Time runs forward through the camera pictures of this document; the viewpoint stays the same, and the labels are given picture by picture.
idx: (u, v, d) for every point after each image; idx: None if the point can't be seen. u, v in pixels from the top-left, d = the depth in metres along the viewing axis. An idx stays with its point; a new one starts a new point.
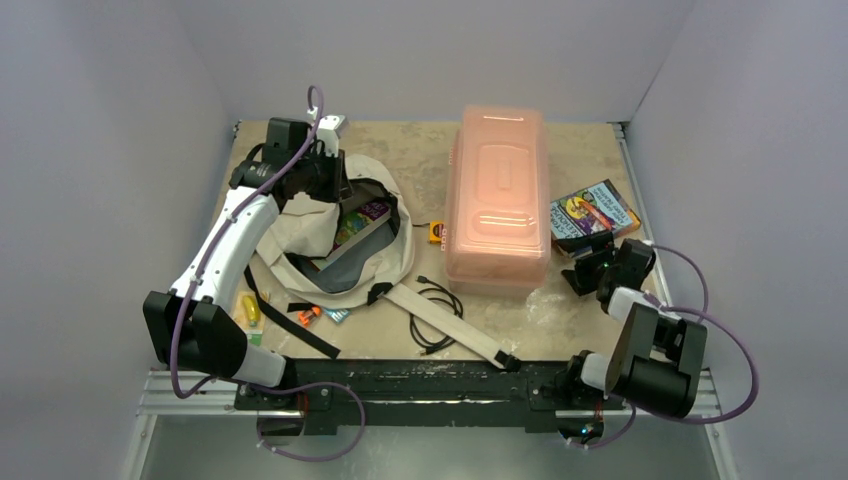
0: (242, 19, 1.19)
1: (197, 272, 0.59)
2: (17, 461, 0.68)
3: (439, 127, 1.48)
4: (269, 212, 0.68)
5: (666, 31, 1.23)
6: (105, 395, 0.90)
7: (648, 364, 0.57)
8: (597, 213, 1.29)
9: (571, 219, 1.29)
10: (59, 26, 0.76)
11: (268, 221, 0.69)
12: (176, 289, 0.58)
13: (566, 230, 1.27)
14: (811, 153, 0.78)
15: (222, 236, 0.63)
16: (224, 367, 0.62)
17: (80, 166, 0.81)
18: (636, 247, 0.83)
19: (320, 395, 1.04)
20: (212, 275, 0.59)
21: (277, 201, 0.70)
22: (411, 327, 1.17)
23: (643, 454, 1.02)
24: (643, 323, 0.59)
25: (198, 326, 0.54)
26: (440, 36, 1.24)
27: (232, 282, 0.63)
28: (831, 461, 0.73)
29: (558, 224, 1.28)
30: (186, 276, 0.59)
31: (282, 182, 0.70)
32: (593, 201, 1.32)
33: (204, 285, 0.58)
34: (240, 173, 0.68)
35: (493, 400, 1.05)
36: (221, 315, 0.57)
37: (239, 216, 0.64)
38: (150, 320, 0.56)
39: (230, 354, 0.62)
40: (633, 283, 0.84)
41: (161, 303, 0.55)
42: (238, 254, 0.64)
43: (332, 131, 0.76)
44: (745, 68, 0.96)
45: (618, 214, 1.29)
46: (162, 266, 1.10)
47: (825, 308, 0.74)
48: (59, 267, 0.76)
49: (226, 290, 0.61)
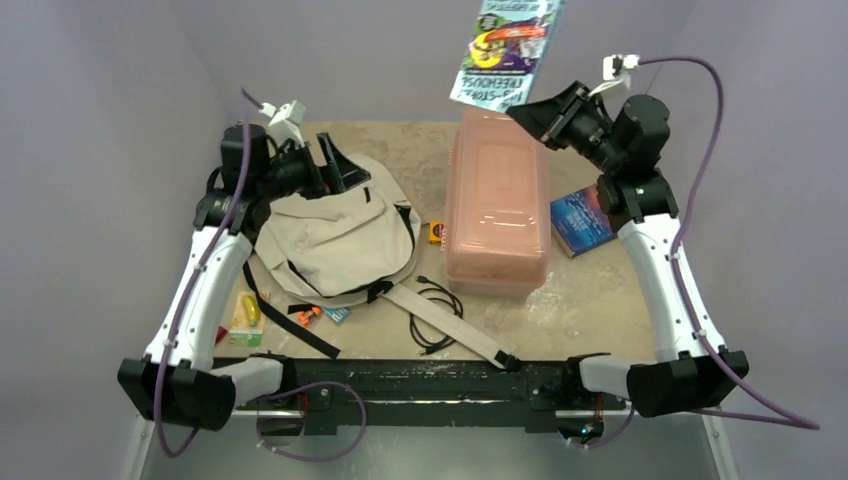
0: (242, 20, 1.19)
1: (170, 334, 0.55)
2: (17, 462, 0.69)
3: (439, 127, 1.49)
4: (241, 249, 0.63)
5: (665, 32, 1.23)
6: (106, 397, 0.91)
7: (672, 408, 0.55)
8: (512, 33, 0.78)
9: (485, 68, 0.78)
10: (60, 30, 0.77)
11: (241, 257, 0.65)
12: (152, 354, 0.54)
13: (500, 85, 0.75)
14: (802, 155, 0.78)
15: (192, 289, 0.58)
16: (218, 421, 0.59)
17: (81, 168, 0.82)
18: (647, 123, 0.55)
19: (320, 395, 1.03)
20: (187, 335, 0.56)
21: (248, 235, 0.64)
22: (411, 326, 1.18)
23: (643, 454, 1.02)
24: (682, 385, 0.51)
25: (178, 390, 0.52)
26: (439, 37, 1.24)
27: (210, 336, 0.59)
28: (830, 463, 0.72)
29: (487, 82, 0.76)
30: (159, 339, 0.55)
31: (251, 215, 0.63)
32: (502, 20, 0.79)
33: (179, 344, 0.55)
34: (203, 211, 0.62)
35: (494, 400, 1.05)
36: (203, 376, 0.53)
37: (208, 262, 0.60)
38: (129, 389, 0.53)
39: (220, 407, 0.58)
40: (645, 169, 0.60)
41: (133, 371, 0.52)
42: (213, 304, 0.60)
43: (291, 120, 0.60)
44: (743, 70, 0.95)
45: (532, 9, 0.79)
46: (161, 266, 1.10)
47: (822, 309, 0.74)
48: (59, 269, 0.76)
49: (204, 347, 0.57)
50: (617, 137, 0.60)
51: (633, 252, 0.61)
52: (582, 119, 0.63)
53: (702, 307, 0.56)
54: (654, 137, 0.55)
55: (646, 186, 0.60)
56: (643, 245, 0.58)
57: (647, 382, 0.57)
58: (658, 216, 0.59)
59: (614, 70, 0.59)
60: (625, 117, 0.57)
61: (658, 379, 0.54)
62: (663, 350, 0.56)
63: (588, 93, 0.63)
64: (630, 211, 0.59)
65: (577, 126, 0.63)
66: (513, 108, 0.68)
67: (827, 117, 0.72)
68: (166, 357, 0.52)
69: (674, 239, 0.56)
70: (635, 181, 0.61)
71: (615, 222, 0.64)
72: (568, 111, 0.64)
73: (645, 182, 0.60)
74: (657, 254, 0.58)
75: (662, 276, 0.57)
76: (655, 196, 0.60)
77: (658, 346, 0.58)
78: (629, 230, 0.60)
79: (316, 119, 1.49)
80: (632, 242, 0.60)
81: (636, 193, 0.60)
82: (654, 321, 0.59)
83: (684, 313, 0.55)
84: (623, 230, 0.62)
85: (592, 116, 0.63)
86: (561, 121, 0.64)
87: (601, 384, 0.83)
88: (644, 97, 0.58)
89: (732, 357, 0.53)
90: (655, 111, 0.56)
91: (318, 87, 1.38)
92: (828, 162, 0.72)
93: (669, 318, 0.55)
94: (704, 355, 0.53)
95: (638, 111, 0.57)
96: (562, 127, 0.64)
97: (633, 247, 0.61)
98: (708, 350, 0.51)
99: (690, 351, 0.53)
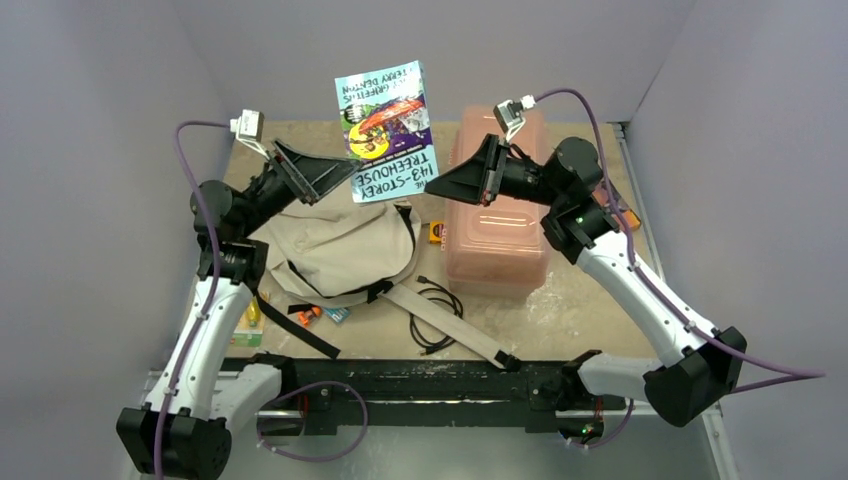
0: (241, 19, 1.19)
1: (171, 381, 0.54)
2: (20, 461, 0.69)
3: (439, 127, 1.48)
4: (242, 298, 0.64)
5: (666, 31, 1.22)
6: (106, 398, 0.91)
7: (702, 405, 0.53)
8: (385, 112, 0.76)
9: (380, 157, 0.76)
10: (59, 28, 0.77)
11: (243, 304, 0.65)
12: (151, 403, 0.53)
13: (408, 169, 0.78)
14: (801, 156, 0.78)
15: (194, 336, 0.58)
16: (216, 469, 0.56)
17: (80, 166, 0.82)
18: (579, 168, 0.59)
19: (320, 396, 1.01)
20: (187, 383, 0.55)
21: (248, 284, 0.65)
22: (411, 326, 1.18)
23: (642, 453, 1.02)
24: (701, 379, 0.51)
25: (176, 441, 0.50)
26: (439, 36, 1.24)
27: (210, 384, 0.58)
28: (830, 465, 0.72)
29: (388, 171, 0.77)
30: (160, 387, 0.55)
31: (254, 266, 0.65)
32: (368, 108, 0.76)
33: (180, 392, 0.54)
34: (209, 262, 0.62)
35: (494, 400, 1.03)
36: (203, 423, 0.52)
37: (210, 311, 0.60)
38: (127, 439, 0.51)
39: (215, 456, 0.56)
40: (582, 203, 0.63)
41: (134, 421, 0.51)
42: (215, 351, 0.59)
43: (253, 129, 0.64)
44: (743, 68, 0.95)
45: (398, 84, 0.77)
46: (161, 266, 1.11)
47: (821, 308, 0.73)
48: (58, 269, 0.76)
49: (205, 394, 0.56)
50: (554, 182, 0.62)
51: (598, 276, 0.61)
52: (509, 168, 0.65)
53: (680, 299, 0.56)
54: (591, 181, 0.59)
55: (584, 213, 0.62)
56: (604, 265, 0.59)
57: (666, 395, 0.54)
58: (605, 235, 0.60)
59: (513, 115, 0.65)
60: (561, 167, 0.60)
61: (680, 385, 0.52)
62: (668, 354, 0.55)
63: (507, 141, 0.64)
64: (580, 240, 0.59)
65: (511, 175, 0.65)
66: (437, 183, 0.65)
67: (827, 117, 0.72)
68: (165, 406, 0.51)
69: (628, 250, 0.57)
70: (574, 212, 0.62)
71: (566, 255, 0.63)
72: (497, 166, 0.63)
73: (584, 210, 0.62)
74: (621, 270, 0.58)
75: (636, 289, 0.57)
76: (595, 217, 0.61)
77: (659, 351, 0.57)
78: (587, 258, 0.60)
79: (315, 119, 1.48)
80: (594, 268, 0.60)
81: (577, 223, 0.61)
82: (644, 330, 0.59)
83: (669, 313, 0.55)
84: (579, 259, 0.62)
85: (515, 163, 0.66)
86: (491, 177, 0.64)
87: (606, 385, 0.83)
88: (564, 139, 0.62)
89: (728, 337, 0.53)
90: (580, 150, 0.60)
91: (318, 86, 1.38)
92: (829, 163, 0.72)
93: (658, 322, 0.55)
94: (704, 344, 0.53)
95: (569, 157, 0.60)
96: (499, 182, 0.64)
97: (596, 271, 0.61)
98: (708, 338, 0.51)
99: (691, 346, 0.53)
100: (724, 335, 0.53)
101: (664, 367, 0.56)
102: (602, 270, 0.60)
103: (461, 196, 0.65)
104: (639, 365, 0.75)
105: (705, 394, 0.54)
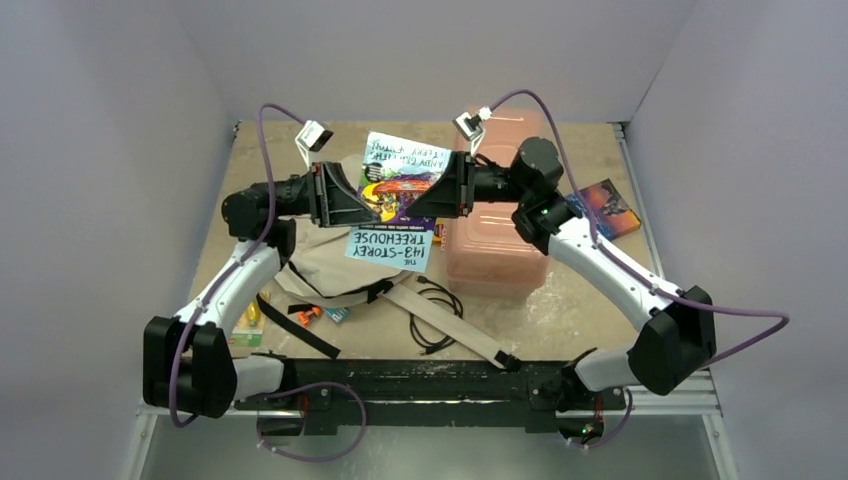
0: (242, 20, 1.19)
1: (201, 302, 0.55)
2: (22, 460, 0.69)
3: (439, 127, 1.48)
4: (273, 263, 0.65)
5: (665, 32, 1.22)
6: (106, 398, 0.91)
7: (681, 368, 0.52)
8: (408, 181, 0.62)
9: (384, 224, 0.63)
10: (61, 28, 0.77)
11: (271, 270, 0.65)
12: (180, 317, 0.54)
13: (405, 243, 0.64)
14: (801, 156, 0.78)
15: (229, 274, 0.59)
16: (220, 409, 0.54)
17: (80, 166, 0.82)
18: (543, 164, 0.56)
19: (320, 396, 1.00)
20: (215, 307, 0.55)
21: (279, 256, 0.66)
22: (411, 326, 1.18)
23: (642, 453, 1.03)
24: (672, 339, 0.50)
25: (196, 357, 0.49)
26: (439, 37, 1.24)
27: (230, 324, 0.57)
28: (828, 464, 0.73)
29: (382, 251, 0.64)
30: (190, 306, 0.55)
31: (283, 244, 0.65)
32: (388, 169, 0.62)
33: (209, 312, 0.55)
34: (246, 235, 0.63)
35: (494, 400, 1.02)
36: (223, 347, 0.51)
37: (247, 259, 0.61)
38: (149, 350, 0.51)
39: (222, 396, 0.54)
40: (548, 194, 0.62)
41: (162, 329, 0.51)
42: (242, 297, 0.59)
43: (312, 139, 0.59)
44: (742, 69, 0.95)
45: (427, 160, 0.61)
46: (162, 266, 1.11)
47: (820, 309, 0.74)
48: (60, 271, 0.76)
49: (225, 327, 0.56)
50: (519, 180, 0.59)
51: (567, 259, 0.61)
52: (478, 175, 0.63)
53: (644, 267, 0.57)
54: (553, 175, 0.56)
55: (552, 206, 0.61)
56: (569, 246, 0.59)
57: (646, 365, 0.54)
58: (569, 221, 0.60)
59: (472, 127, 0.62)
60: (525, 164, 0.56)
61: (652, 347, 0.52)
62: (639, 321, 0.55)
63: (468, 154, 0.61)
64: (547, 230, 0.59)
65: (480, 182, 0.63)
66: (412, 208, 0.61)
67: (827, 121, 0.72)
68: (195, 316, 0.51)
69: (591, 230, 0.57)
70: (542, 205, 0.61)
71: (537, 246, 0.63)
72: (469, 180, 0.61)
73: (550, 203, 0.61)
74: (587, 249, 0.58)
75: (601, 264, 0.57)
76: (560, 209, 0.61)
77: (632, 321, 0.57)
78: (554, 244, 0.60)
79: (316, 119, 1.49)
80: (563, 253, 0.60)
81: (543, 215, 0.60)
82: (618, 304, 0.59)
83: (635, 280, 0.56)
84: (550, 248, 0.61)
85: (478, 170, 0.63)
86: (467, 199, 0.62)
87: (601, 382, 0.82)
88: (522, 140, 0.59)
89: (691, 294, 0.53)
90: (542, 148, 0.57)
91: (318, 86, 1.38)
92: (828, 163, 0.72)
93: (625, 289, 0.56)
94: (670, 304, 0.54)
95: (531, 155, 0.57)
96: (472, 195, 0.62)
97: (565, 256, 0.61)
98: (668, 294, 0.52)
99: (657, 306, 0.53)
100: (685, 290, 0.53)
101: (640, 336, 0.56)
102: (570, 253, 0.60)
103: (440, 213, 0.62)
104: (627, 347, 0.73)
105: (683, 354, 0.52)
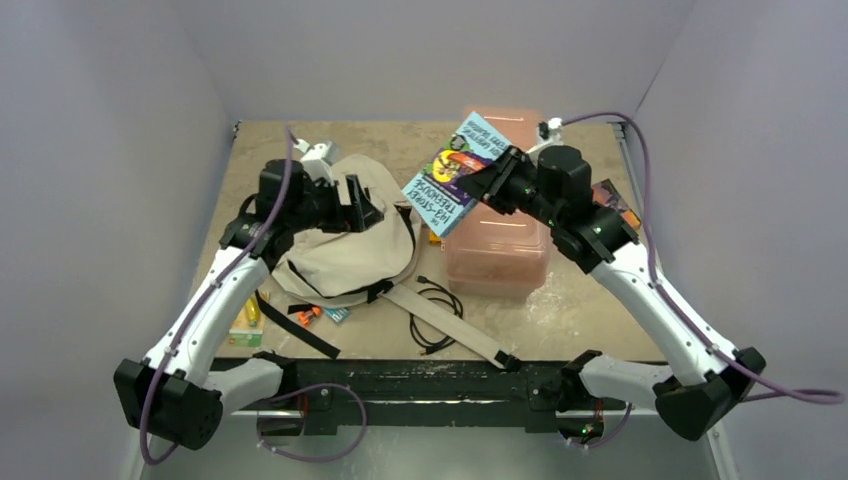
0: (241, 19, 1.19)
1: (173, 341, 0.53)
2: (22, 460, 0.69)
3: (439, 127, 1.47)
4: (258, 275, 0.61)
5: (666, 31, 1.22)
6: (105, 398, 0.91)
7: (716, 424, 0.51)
8: (474, 160, 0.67)
9: (438, 181, 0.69)
10: (60, 28, 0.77)
11: (259, 280, 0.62)
12: (151, 359, 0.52)
13: (441, 205, 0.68)
14: (801, 156, 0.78)
15: (203, 302, 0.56)
16: (200, 438, 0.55)
17: (80, 165, 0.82)
18: (566, 165, 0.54)
19: (320, 395, 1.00)
20: (188, 346, 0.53)
21: (266, 263, 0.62)
22: (411, 326, 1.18)
23: (642, 454, 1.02)
24: (723, 406, 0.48)
25: (167, 403, 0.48)
26: (438, 36, 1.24)
27: (210, 352, 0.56)
28: (827, 464, 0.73)
29: (423, 204, 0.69)
30: (162, 344, 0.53)
31: (274, 243, 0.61)
32: (467, 144, 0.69)
33: (179, 355, 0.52)
34: (231, 231, 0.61)
35: (494, 400, 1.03)
36: (196, 389, 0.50)
37: (225, 279, 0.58)
38: (121, 391, 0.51)
39: (206, 424, 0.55)
40: (588, 211, 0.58)
41: (131, 373, 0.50)
42: (221, 320, 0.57)
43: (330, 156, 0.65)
44: (743, 67, 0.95)
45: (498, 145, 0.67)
46: (162, 265, 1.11)
47: (821, 308, 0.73)
48: (59, 271, 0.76)
49: (203, 360, 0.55)
50: (549, 188, 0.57)
51: (614, 289, 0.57)
52: (515, 180, 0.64)
53: (700, 319, 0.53)
54: (582, 174, 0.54)
55: (600, 222, 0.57)
56: (623, 279, 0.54)
57: (680, 416, 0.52)
58: (623, 247, 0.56)
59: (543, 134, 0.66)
60: (546, 168, 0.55)
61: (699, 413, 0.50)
62: (687, 375, 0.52)
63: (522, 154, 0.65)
64: (599, 253, 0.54)
65: (514, 184, 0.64)
66: (461, 180, 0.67)
67: (827, 121, 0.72)
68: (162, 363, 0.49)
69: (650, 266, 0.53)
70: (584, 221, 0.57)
71: (581, 267, 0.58)
72: (504, 171, 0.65)
73: (596, 219, 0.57)
74: (641, 286, 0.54)
75: (655, 307, 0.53)
76: (610, 226, 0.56)
77: (678, 371, 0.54)
78: (604, 272, 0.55)
79: (315, 119, 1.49)
80: (613, 283, 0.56)
81: (592, 231, 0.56)
82: (659, 346, 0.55)
83: (691, 334, 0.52)
84: (595, 271, 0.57)
85: (525, 176, 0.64)
86: (494, 186, 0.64)
87: (610, 391, 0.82)
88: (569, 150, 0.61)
89: (748, 359, 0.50)
90: (571, 156, 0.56)
91: (318, 86, 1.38)
92: (828, 162, 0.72)
93: (679, 341, 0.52)
94: (726, 367, 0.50)
95: (552, 159, 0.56)
96: (499, 185, 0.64)
97: (611, 285, 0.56)
98: (730, 362, 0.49)
99: (713, 369, 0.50)
100: (745, 358, 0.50)
101: (682, 387, 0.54)
102: (621, 284, 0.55)
103: (472, 189, 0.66)
104: (644, 372, 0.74)
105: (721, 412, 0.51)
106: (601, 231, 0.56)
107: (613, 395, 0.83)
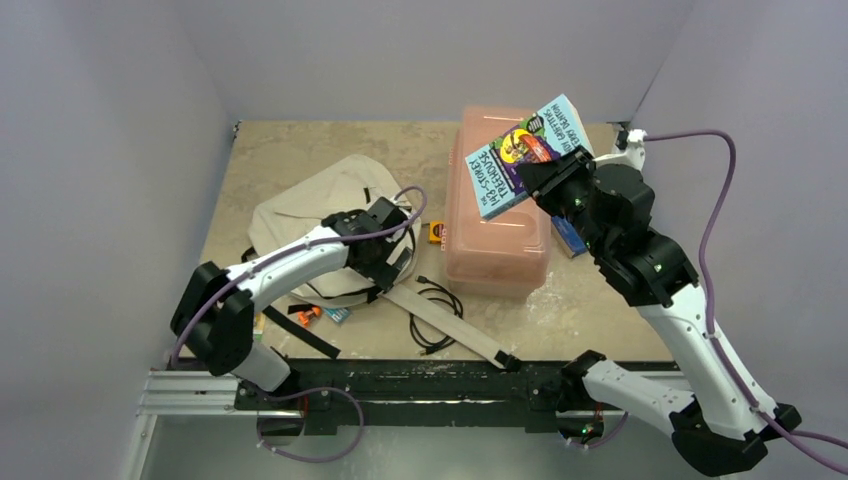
0: (242, 20, 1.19)
1: (255, 266, 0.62)
2: (21, 459, 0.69)
3: (439, 127, 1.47)
4: (333, 259, 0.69)
5: (666, 31, 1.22)
6: (105, 398, 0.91)
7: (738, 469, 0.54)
8: (542, 148, 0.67)
9: (502, 160, 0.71)
10: (61, 28, 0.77)
11: (329, 265, 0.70)
12: (231, 271, 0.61)
13: (495, 187, 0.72)
14: (802, 156, 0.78)
15: (291, 251, 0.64)
16: (218, 362, 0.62)
17: (80, 165, 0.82)
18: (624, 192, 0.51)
19: (320, 396, 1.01)
20: (262, 277, 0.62)
21: (345, 256, 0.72)
22: (411, 327, 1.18)
23: (642, 453, 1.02)
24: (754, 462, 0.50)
25: (224, 315, 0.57)
26: (438, 37, 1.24)
27: (269, 294, 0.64)
28: (827, 465, 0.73)
29: (482, 179, 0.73)
30: (244, 265, 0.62)
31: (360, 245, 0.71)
32: (543, 131, 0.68)
33: (252, 280, 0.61)
34: (333, 219, 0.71)
35: (494, 400, 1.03)
36: (245, 316, 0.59)
37: (315, 247, 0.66)
38: (193, 285, 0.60)
39: (226, 356, 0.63)
40: (644, 241, 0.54)
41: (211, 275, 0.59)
42: (291, 276, 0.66)
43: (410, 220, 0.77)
44: (743, 68, 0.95)
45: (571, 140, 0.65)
46: (162, 265, 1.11)
47: (823, 308, 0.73)
48: (59, 270, 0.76)
49: (262, 296, 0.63)
50: (603, 214, 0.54)
51: (660, 329, 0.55)
52: (571, 186, 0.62)
53: (749, 374, 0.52)
54: (642, 201, 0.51)
55: (662, 257, 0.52)
56: (677, 327, 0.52)
57: (707, 457, 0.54)
58: (679, 289, 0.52)
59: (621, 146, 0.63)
60: (605, 195, 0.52)
61: (728, 462, 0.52)
62: (722, 428, 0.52)
63: (588, 160, 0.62)
64: (655, 294, 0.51)
65: (569, 190, 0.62)
66: (521, 167, 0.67)
67: (828, 120, 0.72)
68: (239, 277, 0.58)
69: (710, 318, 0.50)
70: (641, 251, 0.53)
71: (628, 297, 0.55)
72: (564, 173, 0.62)
73: (651, 247, 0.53)
74: (696, 336, 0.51)
75: (707, 360, 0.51)
76: (669, 256, 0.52)
77: (711, 418, 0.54)
78: (657, 313, 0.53)
79: (316, 119, 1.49)
80: (662, 325, 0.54)
81: (652, 267, 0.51)
82: (697, 391, 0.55)
83: (739, 392, 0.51)
84: (644, 306, 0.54)
85: (585, 182, 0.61)
86: (546, 189, 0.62)
87: (614, 398, 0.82)
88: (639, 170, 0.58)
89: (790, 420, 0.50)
90: (631, 184, 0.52)
91: (318, 87, 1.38)
92: (830, 162, 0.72)
93: (725, 398, 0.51)
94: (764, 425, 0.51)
95: (610, 184, 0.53)
96: (552, 187, 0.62)
97: (661, 326, 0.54)
98: (771, 424, 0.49)
99: (753, 428, 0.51)
100: (785, 418, 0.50)
101: (711, 429, 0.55)
102: (673, 330, 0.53)
103: (526, 177, 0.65)
104: (658, 393, 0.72)
105: None
106: (661, 266, 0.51)
107: (614, 398, 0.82)
